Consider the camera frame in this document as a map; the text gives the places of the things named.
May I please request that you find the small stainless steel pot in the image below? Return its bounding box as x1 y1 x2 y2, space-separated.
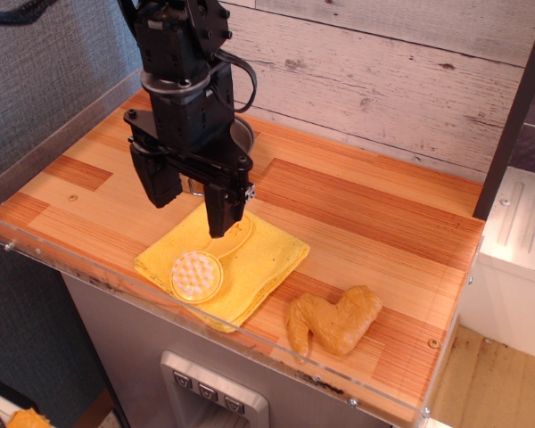
180 115 255 197

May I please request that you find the yellow rubber chicken wing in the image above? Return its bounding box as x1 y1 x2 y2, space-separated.
286 285 383 358

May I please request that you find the dark right shelf post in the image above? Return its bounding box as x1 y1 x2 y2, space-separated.
473 40 535 220

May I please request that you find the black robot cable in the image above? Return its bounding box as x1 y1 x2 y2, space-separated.
211 48 258 115

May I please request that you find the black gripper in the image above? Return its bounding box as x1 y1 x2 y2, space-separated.
124 62 255 238

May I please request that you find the orange object bottom left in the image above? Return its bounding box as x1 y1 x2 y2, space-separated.
5 408 52 428

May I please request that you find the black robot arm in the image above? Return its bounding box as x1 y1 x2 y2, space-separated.
119 1 255 238

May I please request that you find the silver dispenser button panel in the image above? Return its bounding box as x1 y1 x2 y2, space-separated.
160 351 270 427

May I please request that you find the yellow round scrub brush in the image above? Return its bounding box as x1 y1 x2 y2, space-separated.
169 214 253 303

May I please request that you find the yellow folded cloth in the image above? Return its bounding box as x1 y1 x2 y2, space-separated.
135 205 309 333

